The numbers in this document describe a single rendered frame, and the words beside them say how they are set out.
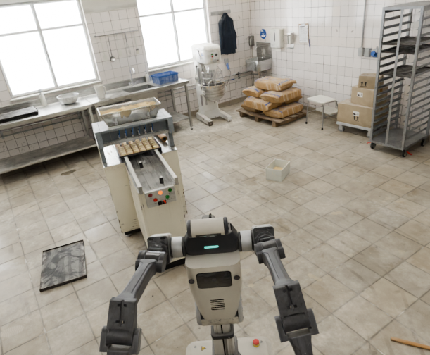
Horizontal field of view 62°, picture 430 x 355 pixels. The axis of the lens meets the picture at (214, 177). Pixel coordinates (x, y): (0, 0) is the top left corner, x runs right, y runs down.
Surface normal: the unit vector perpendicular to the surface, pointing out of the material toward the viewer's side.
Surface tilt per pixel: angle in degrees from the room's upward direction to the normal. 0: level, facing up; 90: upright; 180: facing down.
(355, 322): 0
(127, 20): 90
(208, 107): 90
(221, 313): 90
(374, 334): 0
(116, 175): 90
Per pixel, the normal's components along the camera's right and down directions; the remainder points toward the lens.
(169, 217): 0.37, 0.39
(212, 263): -0.11, -0.89
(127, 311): -0.04, -0.22
